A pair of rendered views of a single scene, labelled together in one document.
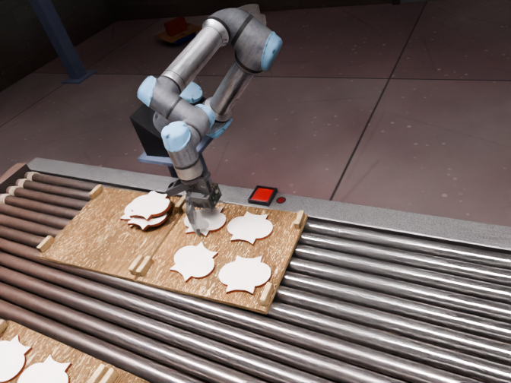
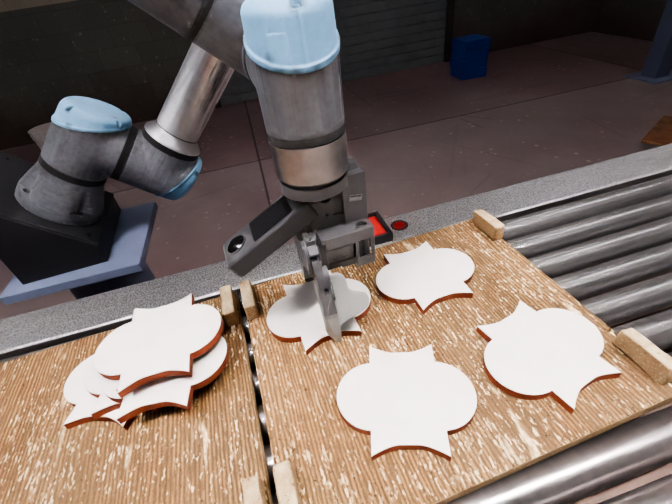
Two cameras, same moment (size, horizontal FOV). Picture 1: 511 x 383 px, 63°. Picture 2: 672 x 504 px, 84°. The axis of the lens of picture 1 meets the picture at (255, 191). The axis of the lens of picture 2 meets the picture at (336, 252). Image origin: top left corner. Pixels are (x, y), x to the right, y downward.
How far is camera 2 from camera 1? 0.97 m
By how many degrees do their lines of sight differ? 35
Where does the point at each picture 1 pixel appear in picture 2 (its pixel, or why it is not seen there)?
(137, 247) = (195, 466)
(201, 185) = (353, 192)
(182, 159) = (330, 100)
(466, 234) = (659, 162)
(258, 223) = (432, 260)
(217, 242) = (397, 330)
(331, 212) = (492, 206)
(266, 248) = (497, 288)
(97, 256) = not seen: outside the picture
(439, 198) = not seen: hidden behind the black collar
